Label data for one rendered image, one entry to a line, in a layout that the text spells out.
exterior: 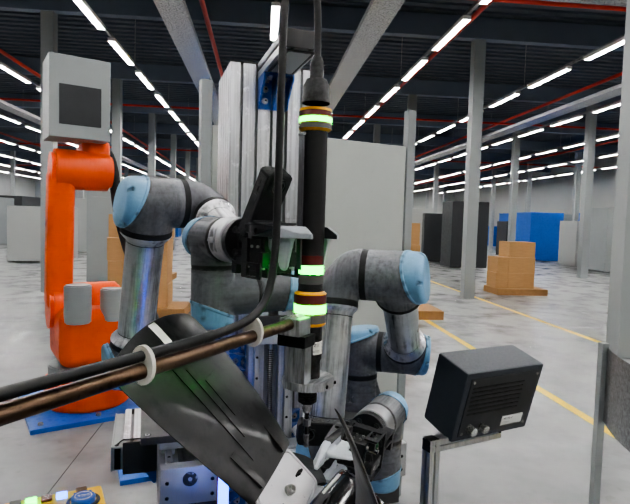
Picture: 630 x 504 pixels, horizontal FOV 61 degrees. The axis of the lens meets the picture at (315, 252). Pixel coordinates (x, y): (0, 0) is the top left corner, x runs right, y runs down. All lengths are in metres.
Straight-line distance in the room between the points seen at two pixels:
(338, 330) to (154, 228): 0.46
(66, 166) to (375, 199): 2.61
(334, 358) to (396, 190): 1.93
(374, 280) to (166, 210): 0.48
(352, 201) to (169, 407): 2.32
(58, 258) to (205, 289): 3.85
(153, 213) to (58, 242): 3.50
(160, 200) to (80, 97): 3.43
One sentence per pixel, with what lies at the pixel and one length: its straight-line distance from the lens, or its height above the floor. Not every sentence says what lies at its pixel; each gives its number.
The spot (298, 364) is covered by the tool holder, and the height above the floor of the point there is 1.39.
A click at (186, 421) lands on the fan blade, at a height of 1.35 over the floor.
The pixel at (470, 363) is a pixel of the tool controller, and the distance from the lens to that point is 1.39.
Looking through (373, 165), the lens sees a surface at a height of 1.88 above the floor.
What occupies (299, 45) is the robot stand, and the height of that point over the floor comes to 1.99.
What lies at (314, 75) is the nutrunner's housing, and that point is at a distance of 0.73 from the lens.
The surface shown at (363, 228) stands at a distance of 2.88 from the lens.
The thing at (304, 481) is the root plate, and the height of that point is 1.25.
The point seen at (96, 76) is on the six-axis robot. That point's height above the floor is 2.64.
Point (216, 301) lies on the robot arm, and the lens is 0.92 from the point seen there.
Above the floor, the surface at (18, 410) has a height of 1.45.
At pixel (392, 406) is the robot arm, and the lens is 1.13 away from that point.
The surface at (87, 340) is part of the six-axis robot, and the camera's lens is 4.58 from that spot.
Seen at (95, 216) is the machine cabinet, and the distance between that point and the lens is 11.55.
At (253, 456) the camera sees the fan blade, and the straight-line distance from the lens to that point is 0.67.
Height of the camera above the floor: 1.57
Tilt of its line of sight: 3 degrees down
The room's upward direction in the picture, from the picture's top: 2 degrees clockwise
